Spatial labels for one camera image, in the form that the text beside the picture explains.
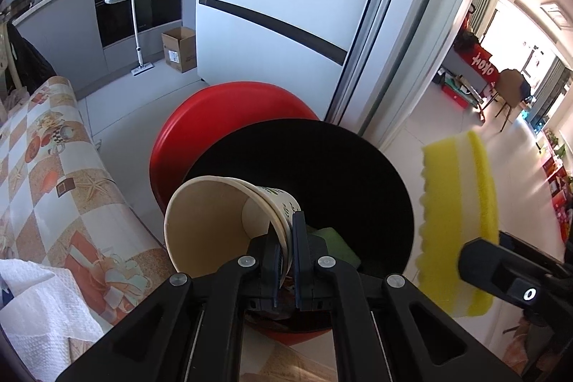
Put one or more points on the sliding door frame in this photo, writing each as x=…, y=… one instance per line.
x=403, y=28

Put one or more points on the red round stool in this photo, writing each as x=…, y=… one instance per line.
x=210, y=118

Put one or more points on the printed paper cup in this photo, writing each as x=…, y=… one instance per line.
x=201, y=230
x=282, y=207

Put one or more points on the red printed bag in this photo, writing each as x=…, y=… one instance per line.
x=481, y=62

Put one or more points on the green sponge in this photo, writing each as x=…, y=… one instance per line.
x=340, y=245

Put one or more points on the white paper towel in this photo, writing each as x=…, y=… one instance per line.
x=40, y=310

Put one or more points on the black built-in oven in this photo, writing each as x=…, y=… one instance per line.
x=156, y=6

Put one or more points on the red flat box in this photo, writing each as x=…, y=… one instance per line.
x=454, y=95

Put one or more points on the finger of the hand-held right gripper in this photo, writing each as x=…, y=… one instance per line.
x=481, y=265
x=537, y=250

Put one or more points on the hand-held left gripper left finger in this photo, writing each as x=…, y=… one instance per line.
x=274, y=283

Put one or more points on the black trash bin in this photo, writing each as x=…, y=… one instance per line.
x=349, y=185

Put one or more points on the red plastic stool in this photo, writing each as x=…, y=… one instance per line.
x=295, y=337

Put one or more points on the cardboard box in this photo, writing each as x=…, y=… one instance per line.
x=179, y=51

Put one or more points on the wooden dining chair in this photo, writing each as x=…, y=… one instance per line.
x=510, y=84

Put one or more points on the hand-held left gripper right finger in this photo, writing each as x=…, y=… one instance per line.
x=300, y=270

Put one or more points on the grey kitchen counter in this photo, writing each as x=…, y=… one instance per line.
x=76, y=42

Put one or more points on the yellow sponge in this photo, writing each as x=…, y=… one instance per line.
x=447, y=207

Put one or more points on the white flat mop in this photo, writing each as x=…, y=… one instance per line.
x=135, y=28

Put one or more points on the dark jacket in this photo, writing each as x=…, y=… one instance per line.
x=27, y=64

